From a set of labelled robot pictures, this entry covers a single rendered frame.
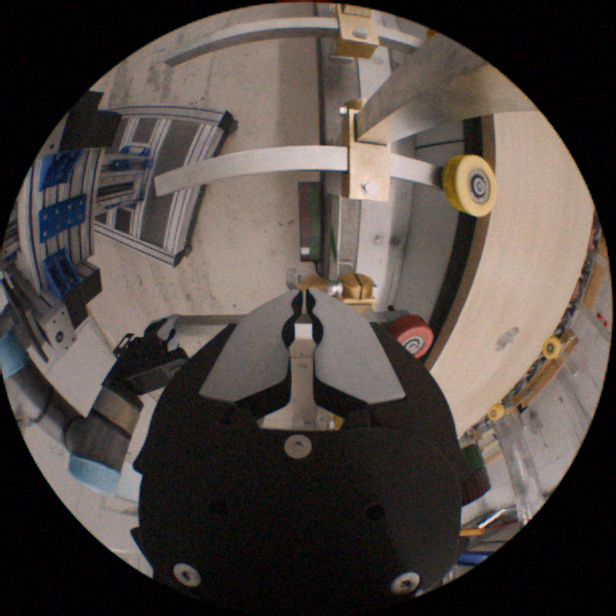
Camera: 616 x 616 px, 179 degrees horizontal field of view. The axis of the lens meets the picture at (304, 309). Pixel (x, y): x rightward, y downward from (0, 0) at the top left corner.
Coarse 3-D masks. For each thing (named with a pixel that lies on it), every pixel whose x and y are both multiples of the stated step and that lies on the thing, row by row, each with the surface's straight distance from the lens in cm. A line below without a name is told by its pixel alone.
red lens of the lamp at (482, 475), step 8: (480, 472) 19; (464, 480) 18; (472, 480) 19; (480, 480) 19; (488, 480) 20; (464, 488) 18; (472, 488) 19; (480, 488) 19; (488, 488) 20; (464, 496) 18; (472, 496) 19; (480, 496) 19; (464, 504) 18
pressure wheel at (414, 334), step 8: (400, 320) 32; (408, 320) 32; (416, 320) 32; (392, 328) 32; (400, 328) 31; (408, 328) 30; (416, 328) 31; (424, 328) 32; (400, 336) 30; (408, 336) 31; (416, 336) 32; (424, 336) 33; (432, 336) 34; (408, 344) 32; (416, 344) 33; (424, 344) 34; (416, 352) 35; (424, 352) 36
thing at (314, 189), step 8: (312, 184) 40; (312, 192) 40; (312, 200) 40; (312, 208) 40; (312, 216) 40; (312, 224) 41; (312, 232) 41; (312, 240) 41; (312, 248) 42; (312, 256) 42
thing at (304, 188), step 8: (304, 184) 40; (304, 192) 40; (304, 200) 40; (304, 208) 40; (304, 216) 40; (304, 224) 41; (304, 232) 41; (304, 240) 41; (304, 248) 42; (304, 256) 42
